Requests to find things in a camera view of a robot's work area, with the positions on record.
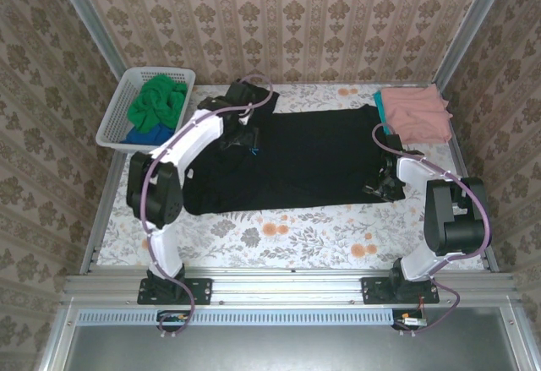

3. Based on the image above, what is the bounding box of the pink folded t-shirt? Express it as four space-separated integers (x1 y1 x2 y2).
380 84 451 145

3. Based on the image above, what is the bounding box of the aluminium mounting rail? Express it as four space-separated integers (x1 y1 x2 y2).
63 267 519 304

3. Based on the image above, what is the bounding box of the teal folded t-shirt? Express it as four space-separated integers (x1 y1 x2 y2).
374 90 394 134

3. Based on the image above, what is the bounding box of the aluminium frame post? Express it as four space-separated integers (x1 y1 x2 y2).
433 0 515 93
48 0 128 85

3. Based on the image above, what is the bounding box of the floral tablecloth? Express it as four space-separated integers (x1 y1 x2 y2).
96 83 485 270

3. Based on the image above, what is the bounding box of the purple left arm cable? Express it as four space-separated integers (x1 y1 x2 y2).
141 74 274 341

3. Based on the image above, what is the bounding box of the small electronics connector board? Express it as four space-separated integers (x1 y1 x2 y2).
392 308 429 330
156 309 191 332

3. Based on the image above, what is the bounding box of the blue t-shirt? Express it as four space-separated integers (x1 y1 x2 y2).
120 123 177 146

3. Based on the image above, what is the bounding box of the white plastic basket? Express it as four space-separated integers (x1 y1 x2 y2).
95 66 197 155

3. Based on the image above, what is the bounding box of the grey metal panel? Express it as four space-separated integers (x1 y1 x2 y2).
37 303 541 371

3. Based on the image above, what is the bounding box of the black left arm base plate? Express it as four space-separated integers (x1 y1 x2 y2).
137 276 212 306

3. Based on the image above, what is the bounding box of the black t-shirt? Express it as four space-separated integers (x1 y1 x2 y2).
183 85 402 216

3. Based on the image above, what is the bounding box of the aluminium table side rail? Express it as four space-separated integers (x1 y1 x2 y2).
79 150 128 275
434 90 500 273

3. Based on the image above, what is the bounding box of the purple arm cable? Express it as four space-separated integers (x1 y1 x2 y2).
371 123 494 338
141 74 274 341

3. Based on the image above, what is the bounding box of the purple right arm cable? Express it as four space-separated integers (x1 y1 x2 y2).
371 123 494 338

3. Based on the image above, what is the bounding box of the green t-shirt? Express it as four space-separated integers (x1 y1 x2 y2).
127 74 189 134

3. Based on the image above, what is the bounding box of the grey slotted cable duct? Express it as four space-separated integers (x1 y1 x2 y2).
78 308 396 326

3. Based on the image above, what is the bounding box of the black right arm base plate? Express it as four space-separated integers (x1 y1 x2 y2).
361 276 440 306

